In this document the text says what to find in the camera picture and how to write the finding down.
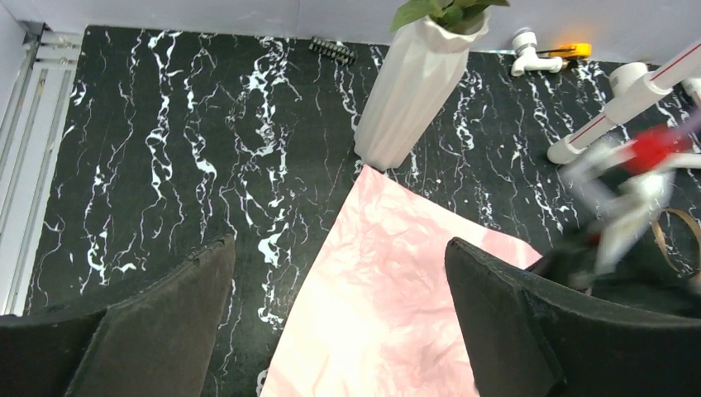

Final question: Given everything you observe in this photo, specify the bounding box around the orange yellow small object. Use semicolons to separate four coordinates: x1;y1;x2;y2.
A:
537;42;592;60

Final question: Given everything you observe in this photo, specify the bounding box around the small black clip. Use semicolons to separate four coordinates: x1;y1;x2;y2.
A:
308;37;357;65

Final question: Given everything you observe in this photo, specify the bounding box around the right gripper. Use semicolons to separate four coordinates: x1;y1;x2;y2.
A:
527;221;700;318

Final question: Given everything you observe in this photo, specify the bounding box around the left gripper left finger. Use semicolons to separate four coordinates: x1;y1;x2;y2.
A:
1;235;236;396

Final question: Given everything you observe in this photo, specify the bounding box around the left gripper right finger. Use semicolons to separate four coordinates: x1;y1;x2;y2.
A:
445;238;700;396

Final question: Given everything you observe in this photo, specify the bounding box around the white PVC pipe frame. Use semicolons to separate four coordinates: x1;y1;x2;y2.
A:
511;28;700;165

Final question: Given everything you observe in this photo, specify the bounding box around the brown ribbon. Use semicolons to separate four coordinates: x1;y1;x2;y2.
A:
651;208;700;279

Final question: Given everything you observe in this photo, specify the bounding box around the pink wrapping paper sheet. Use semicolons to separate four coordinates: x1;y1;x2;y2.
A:
261;166;539;396

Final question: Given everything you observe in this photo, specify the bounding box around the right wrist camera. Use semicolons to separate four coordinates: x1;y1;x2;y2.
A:
560;125;699;276

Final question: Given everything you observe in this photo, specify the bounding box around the white ribbed vase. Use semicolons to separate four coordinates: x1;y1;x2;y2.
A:
354;11;489;170

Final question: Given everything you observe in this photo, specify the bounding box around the pink rose flower bunch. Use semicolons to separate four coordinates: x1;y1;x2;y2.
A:
390;0;511;34

